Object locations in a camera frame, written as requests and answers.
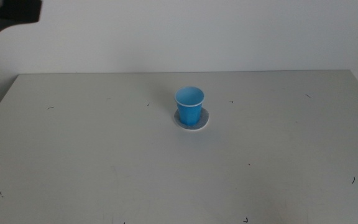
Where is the round grey cup mat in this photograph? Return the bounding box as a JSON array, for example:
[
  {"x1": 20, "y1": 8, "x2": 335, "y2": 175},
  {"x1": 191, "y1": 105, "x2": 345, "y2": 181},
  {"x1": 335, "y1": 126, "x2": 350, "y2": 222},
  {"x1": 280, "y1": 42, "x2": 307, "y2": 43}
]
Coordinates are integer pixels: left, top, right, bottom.
[{"x1": 173, "y1": 107, "x2": 210, "y2": 132}]

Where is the blue plastic cup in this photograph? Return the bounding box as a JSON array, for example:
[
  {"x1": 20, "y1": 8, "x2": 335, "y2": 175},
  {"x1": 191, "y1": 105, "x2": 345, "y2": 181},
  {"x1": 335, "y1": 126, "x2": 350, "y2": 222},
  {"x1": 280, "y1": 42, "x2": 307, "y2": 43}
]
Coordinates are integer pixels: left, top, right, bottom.
[{"x1": 174, "y1": 86, "x2": 206, "y2": 126}]

